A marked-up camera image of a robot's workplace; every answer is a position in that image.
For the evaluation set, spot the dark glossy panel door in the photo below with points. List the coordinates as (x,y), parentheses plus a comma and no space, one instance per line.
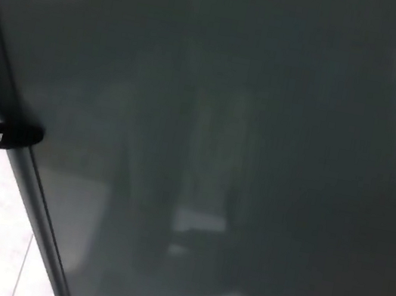
(246,133)

